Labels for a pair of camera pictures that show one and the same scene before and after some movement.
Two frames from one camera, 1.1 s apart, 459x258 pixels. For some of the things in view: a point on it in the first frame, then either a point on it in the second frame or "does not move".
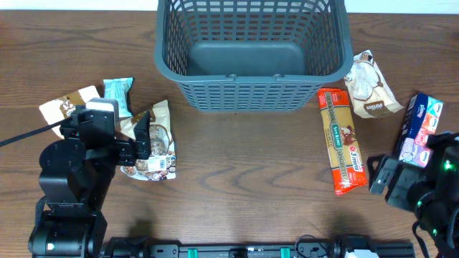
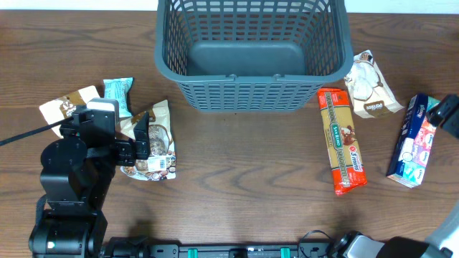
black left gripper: x=123 y=154 does not move
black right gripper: x=407 y=176 -> x=452 y=123
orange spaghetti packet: x=346 y=163 does not move
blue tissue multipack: x=422 y=120 does not move
